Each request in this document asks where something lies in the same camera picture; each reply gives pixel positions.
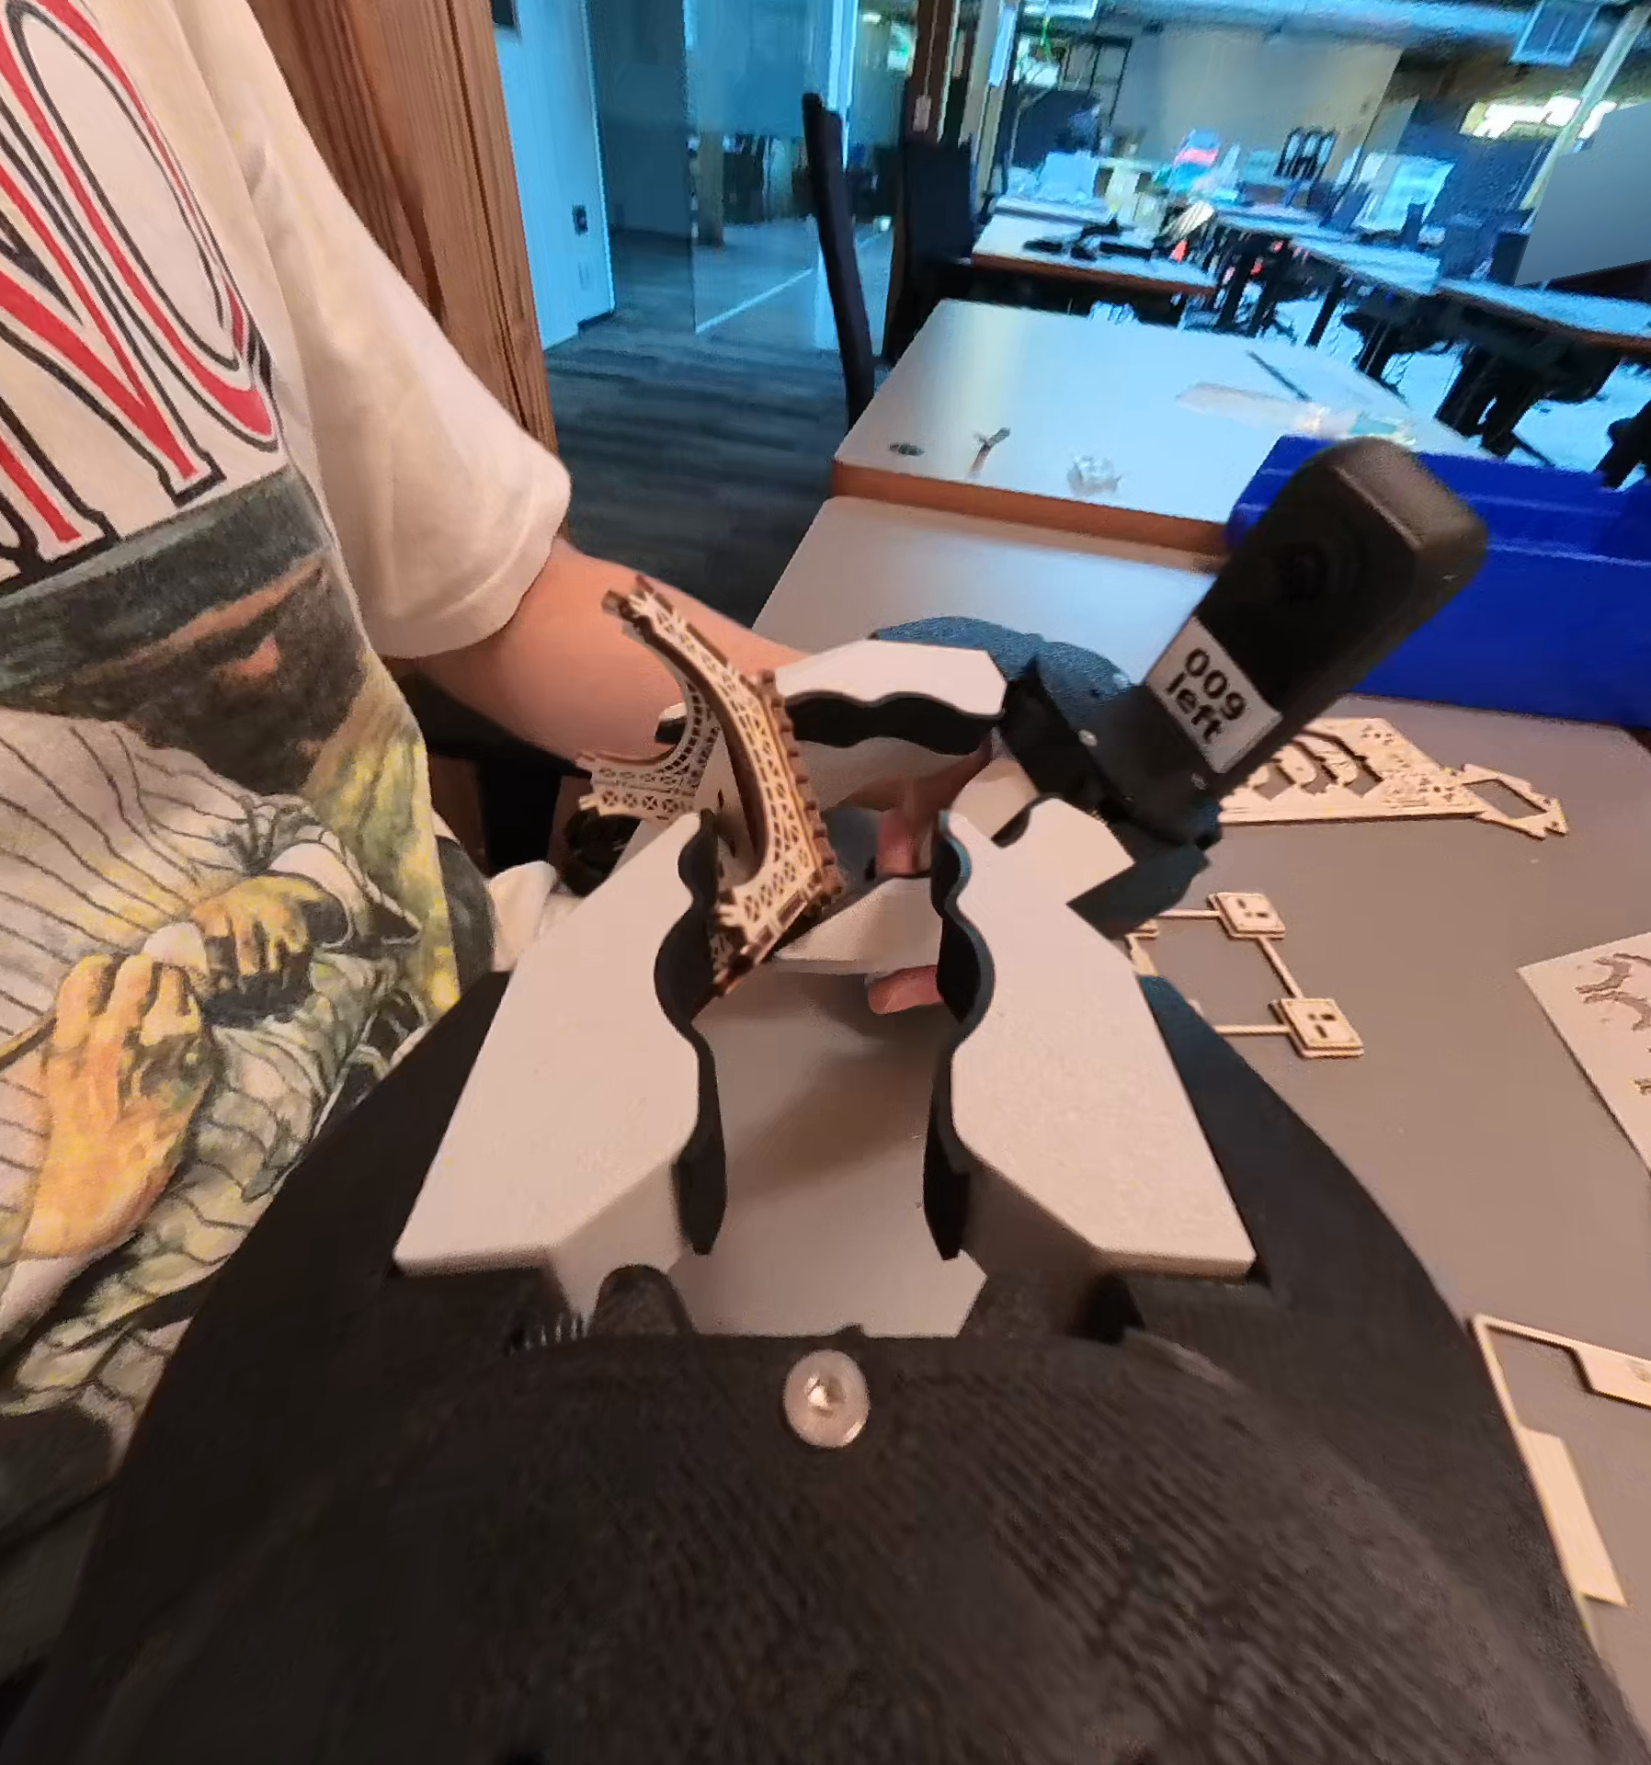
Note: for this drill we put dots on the white desk with wooden edge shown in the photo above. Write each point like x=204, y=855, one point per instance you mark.
x=1089, y=373

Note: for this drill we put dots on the long background desk row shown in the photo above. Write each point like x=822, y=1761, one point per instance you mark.
x=1528, y=298

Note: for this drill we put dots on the wooden top background desk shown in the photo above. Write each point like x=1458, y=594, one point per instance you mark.
x=1089, y=263

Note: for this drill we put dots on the clear plastic bag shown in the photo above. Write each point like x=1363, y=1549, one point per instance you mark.
x=1288, y=411

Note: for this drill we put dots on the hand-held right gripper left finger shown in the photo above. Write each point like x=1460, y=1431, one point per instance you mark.
x=564, y=1089

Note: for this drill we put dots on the clear plastic wrapper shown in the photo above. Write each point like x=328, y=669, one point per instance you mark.
x=1095, y=472

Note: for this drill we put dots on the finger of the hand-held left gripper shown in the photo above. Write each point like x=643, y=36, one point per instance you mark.
x=909, y=677
x=1072, y=849

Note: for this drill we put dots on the person's printed white t-shirt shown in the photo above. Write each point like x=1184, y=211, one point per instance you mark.
x=150, y=551

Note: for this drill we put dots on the punched wooden parts sheet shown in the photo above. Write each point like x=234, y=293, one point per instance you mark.
x=1391, y=786

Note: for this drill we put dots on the person's left forearm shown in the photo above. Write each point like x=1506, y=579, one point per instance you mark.
x=564, y=649

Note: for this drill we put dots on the black office chair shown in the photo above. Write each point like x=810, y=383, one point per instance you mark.
x=928, y=247
x=840, y=263

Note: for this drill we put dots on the grey desk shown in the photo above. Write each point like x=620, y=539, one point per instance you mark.
x=1431, y=1144

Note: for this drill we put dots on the small square-tab wooden frame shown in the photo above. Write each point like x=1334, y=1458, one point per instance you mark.
x=1266, y=979

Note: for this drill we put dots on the person's left hand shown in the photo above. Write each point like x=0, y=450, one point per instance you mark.
x=909, y=836

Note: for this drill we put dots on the blue plastic bin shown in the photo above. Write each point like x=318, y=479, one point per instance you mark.
x=1570, y=606

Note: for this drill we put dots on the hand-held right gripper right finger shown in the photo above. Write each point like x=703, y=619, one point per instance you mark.
x=1089, y=1102

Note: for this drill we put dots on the wooden lattice tower model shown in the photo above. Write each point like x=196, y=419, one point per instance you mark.
x=755, y=813

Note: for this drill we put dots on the wooden pillar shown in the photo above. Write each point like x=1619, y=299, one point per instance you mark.
x=425, y=207

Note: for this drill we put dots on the large empty wooden frame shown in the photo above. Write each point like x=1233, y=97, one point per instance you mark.
x=1557, y=1490

